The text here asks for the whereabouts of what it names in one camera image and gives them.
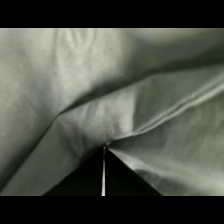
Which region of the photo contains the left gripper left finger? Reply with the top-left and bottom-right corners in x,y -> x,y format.
43,146 -> 105,197

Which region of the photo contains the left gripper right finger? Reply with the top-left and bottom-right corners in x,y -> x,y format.
104,146 -> 163,197

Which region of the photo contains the brown T-shirt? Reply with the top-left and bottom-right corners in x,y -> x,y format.
0,27 -> 224,197

